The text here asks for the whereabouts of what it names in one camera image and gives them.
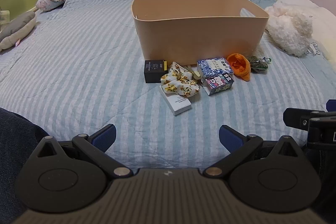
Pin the pink cartoon print box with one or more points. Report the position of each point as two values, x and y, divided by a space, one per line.
219 83

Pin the grey plush toy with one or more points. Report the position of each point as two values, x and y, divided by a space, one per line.
18 28

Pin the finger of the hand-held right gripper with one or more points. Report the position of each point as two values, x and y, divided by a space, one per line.
331 105
295 117

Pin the white small box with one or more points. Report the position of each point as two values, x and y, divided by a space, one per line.
178 106

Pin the beige plastic storage bin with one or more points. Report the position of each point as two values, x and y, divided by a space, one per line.
199 37

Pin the green snack packet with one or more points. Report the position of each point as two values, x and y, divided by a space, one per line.
258 64

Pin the blue striped bed quilt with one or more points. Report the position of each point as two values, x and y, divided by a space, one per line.
78 69

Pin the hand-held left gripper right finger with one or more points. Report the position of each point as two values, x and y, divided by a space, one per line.
229 136

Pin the orange cloth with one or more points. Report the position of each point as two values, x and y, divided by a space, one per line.
239 66

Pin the person's leg in jeans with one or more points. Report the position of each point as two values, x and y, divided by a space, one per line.
18 155

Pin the blue white tissue packet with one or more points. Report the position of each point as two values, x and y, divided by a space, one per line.
214 67

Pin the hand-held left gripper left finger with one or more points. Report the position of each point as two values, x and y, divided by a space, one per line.
106 136

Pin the bunch of keys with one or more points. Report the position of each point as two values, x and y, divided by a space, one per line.
195 75

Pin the pink floral pillow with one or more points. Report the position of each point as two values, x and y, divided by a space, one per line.
46 5

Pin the black small box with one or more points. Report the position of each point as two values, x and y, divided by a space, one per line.
155 71

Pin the white fluffy plush toy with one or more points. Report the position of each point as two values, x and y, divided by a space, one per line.
288 27

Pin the floral fabric scrunchie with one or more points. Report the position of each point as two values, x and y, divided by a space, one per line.
181 82

